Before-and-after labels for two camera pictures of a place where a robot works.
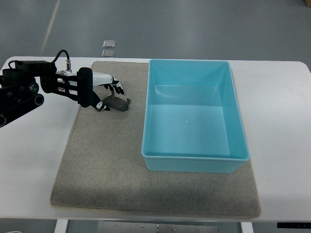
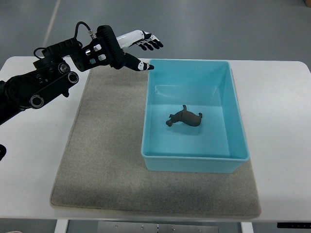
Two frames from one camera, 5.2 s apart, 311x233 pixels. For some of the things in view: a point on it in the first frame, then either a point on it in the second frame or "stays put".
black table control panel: (294, 225) stays put
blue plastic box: (192, 122) stays put
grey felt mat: (102, 166) stays put
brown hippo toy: (116, 103) -> (185, 117)
